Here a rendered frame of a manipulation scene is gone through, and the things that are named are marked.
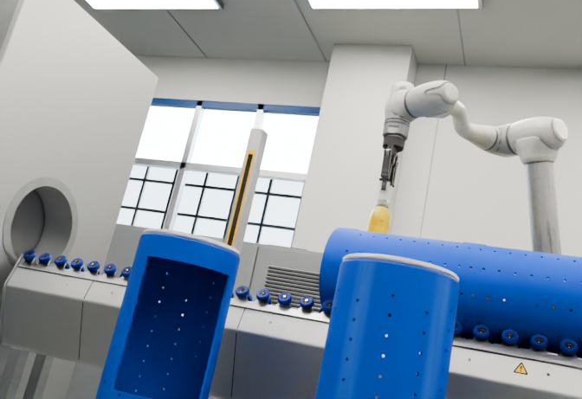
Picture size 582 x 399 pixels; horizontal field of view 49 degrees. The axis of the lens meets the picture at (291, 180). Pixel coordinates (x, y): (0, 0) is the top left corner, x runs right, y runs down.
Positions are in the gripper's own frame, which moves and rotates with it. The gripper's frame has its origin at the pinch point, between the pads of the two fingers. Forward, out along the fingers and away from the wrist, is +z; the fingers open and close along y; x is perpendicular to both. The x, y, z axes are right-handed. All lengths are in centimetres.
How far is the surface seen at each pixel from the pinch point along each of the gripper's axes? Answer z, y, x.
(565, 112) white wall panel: -163, -277, 55
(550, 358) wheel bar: 46, 17, 56
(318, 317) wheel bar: 46, 17, -10
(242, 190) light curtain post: -3, -25, -66
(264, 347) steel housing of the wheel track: 58, 19, -24
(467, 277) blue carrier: 28.4, 19.7, 32.6
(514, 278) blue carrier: 27, 19, 45
